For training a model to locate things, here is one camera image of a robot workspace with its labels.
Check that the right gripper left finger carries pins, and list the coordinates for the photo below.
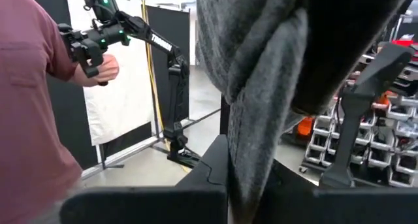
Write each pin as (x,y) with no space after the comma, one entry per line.
(147,206)

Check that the orange object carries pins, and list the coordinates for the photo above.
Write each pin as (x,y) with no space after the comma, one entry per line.
(305,126)

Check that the person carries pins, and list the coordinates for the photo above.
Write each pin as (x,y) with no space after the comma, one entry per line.
(29,119)

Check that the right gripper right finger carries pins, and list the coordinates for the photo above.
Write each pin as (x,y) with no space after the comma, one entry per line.
(359,207)

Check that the white cloth sheet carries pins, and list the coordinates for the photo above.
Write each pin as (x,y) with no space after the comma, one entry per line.
(121,103)

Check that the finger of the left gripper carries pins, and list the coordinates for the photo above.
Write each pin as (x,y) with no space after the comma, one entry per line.
(349,129)
(409,82)

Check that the rack of parts bins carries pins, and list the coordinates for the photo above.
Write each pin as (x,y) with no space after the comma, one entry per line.
(379,142)

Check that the person's hand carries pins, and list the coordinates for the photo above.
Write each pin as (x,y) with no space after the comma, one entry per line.
(109,69)

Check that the black frame post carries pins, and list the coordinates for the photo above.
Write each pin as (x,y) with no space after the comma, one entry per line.
(224,116)

